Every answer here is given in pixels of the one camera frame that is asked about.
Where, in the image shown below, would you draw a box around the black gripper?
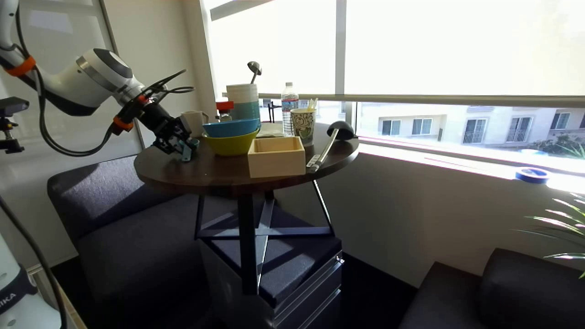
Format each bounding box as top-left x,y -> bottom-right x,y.
139,102 -> 200,160

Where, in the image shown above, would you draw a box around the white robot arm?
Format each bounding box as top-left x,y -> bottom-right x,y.
0,0 -> 200,160

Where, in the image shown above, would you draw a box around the yellow-green bowl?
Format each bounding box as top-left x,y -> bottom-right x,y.
205,131 -> 256,155

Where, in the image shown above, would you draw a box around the blue bowl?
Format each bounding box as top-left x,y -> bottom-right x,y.
205,118 -> 260,136

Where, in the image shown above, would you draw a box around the round dark wooden table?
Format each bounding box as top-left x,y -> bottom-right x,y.
134,133 -> 359,294

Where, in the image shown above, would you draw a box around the cream ceramic cup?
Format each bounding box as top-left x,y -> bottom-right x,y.
181,111 -> 207,136

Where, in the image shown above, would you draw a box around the red cup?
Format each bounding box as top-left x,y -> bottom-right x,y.
216,100 -> 234,113

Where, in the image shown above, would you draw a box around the white and teal canister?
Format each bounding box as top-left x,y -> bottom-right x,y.
227,83 -> 260,118

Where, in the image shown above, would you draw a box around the light wooden box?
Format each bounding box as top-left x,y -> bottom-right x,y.
247,136 -> 306,178

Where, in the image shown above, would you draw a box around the metal spoon in canister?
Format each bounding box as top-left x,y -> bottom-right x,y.
247,60 -> 262,83

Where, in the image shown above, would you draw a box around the clear water bottle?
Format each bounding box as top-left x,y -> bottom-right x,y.
282,82 -> 298,135

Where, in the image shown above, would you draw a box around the dark grey sofa right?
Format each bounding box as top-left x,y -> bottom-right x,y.
48,156 -> 234,329

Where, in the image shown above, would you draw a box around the patterned glass jar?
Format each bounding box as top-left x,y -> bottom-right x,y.
291,100 -> 317,144

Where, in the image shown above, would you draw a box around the grey drawer cabinet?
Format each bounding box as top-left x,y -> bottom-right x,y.
200,208 -> 344,329

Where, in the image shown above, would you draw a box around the blue tape roll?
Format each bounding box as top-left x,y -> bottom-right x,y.
516,167 -> 549,184

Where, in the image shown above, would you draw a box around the black leather armchair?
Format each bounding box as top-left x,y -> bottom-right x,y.
399,248 -> 585,329

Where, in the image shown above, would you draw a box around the green plant leaves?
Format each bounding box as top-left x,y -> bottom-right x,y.
521,193 -> 585,279

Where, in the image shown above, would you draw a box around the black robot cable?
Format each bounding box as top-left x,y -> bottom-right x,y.
11,5 -> 196,158

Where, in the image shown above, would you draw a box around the black brush with handle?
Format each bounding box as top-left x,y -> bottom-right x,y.
307,120 -> 355,173

